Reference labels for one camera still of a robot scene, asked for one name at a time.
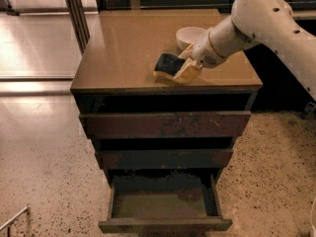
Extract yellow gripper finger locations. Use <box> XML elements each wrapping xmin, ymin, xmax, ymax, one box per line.
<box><xmin>179</xmin><ymin>44</ymin><xmax>194</xmax><ymax>60</ymax></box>
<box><xmin>174</xmin><ymin>58</ymin><xmax>202</xmax><ymax>84</ymax></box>

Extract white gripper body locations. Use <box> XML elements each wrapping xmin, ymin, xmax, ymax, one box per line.
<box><xmin>191</xmin><ymin>17</ymin><xmax>259</xmax><ymax>68</ymax></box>

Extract dark green sponge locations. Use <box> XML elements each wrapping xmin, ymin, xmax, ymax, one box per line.
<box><xmin>153</xmin><ymin>53</ymin><xmax>185</xmax><ymax>80</ymax></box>

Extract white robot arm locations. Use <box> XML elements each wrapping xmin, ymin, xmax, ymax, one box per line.
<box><xmin>174</xmin><ymin>0</ymin><xmax>316</xmax><ymax>100</ymax></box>

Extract top drawer front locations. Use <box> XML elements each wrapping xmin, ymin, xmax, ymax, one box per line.
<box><xmin>79</xmin><ymin>111</ymin><xmax>251</xmax><ymax>139</ymax></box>

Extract brown drawer cabinet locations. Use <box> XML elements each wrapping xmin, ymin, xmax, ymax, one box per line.
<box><xmin>69</xmin><ymin>9</ymin><xmax>264</xmax><ymax>237</ymax></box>

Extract middle drawer front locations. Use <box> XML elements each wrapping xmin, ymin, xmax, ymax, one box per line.
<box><xmin>95</xmin><ymin>149</ymin><xmax>233</xmax><ymax>170</ymax></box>

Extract open bottom drawer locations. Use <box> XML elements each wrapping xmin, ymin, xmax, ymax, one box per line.
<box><xmin>98</xmin><ymin>174</ymin><xmax>232</xmax><ymax>234</ymax></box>

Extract white ceramic bowl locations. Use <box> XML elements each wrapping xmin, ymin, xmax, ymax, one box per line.
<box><xmin>176</xmin><ymin>27</ymin><xmax>205</xmax><ymax>50</ymax></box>

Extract grey wall socket box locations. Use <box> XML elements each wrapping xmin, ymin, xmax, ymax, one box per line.
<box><xmin>300</xmin><ymin>102</ymin><xmax>316</xmax><ymax>119</ymax></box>

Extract metal door frame post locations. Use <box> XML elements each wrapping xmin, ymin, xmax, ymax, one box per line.
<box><xmin>65</xmin><ymin>0</ymin><xmax>90</xmax><ymax>53</ymax></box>

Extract metal frame corner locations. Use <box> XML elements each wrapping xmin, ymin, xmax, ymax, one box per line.
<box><xmin>0</xmin><ymin>205</ymin><xmax>31</xmax><ymax>231</ymax></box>

